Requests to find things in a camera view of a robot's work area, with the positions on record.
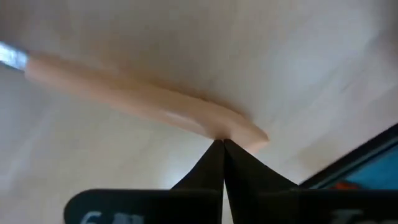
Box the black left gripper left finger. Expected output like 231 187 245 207
170 139 226 224

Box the black aluminium table frame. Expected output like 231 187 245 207
298 123 398 190

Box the fork with orange handle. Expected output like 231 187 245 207
0 41 270 154

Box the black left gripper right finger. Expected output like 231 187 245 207
224 139 299 224

